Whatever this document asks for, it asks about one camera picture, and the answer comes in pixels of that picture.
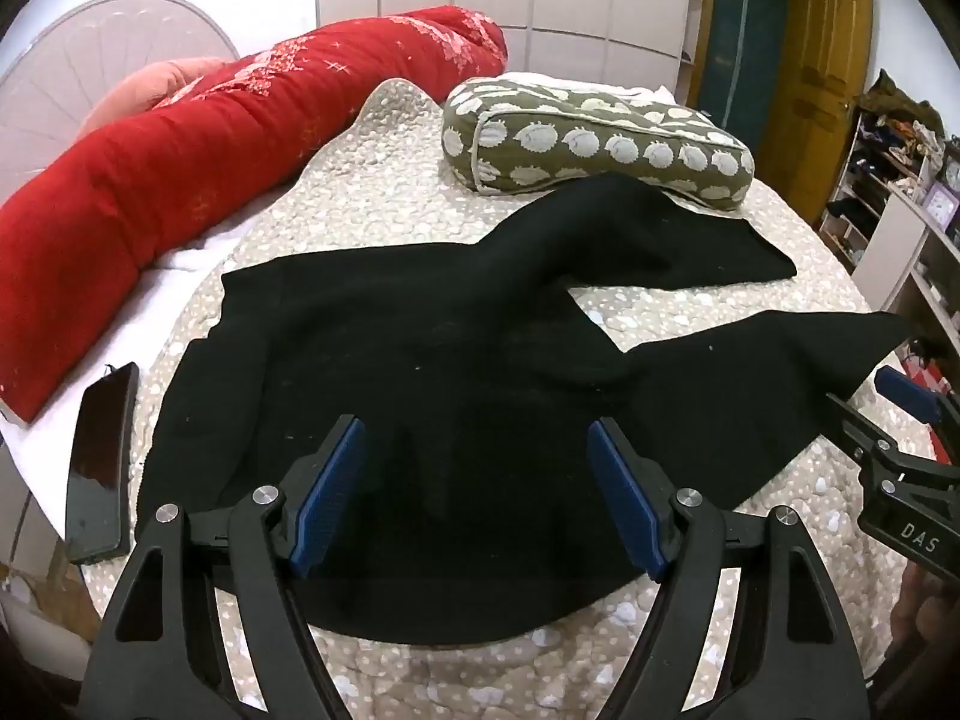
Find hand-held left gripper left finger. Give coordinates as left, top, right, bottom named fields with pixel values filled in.
left=81, top=412, right=368, bottom=720

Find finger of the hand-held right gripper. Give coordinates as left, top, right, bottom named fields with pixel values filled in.
left=874, top=364, right=960, bottom=437
left=823, top=392, right=902, bottom=470

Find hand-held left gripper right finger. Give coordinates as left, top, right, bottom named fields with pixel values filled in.
left=587, top=418, right=875, bottom=720

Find black pants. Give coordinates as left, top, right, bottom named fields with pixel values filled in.
left=137, top=172, right=912, bottom=647

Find person's right hand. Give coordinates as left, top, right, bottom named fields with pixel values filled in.
left=891, top=562, right=960, bottom=661

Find white shelving unit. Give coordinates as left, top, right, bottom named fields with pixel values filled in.
left=862, top=184, right=960, bottom=391

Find purple square clock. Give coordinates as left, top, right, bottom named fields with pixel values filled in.
left=921, top=184, right=960, bottom=232

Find black smartphone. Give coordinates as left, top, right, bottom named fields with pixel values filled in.
left=64, top=361, right=141, bottom=565

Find cluttered shelf rack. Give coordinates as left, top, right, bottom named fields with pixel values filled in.
left=814, top=71, right=953, bottom=271

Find white bed sheet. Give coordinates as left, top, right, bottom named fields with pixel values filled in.
left=0, top=232, right=260, bottom=488

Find beige dotted quilted blanket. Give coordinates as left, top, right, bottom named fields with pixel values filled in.
left=79, top=79, right=938, bottom=720

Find yellow wooden door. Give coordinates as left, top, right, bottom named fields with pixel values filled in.
left=757, top=0, right=875, bottom=226

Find olive pillow with white pattern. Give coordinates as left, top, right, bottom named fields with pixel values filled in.
left=441, top=73, right=755, bottom=212

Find red floral bolster quilt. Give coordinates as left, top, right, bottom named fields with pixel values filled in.
left=0, top=5, right=509, bottom=422

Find dark green door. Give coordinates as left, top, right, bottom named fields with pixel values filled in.
left=697, top=0, right=796, bottom=140

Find pink pillow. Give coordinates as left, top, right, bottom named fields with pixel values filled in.
left=79, top=56, right=233, bottom=132

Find white round headboard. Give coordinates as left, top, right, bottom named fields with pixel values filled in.
left=0, top=0, right=241, bottom=203

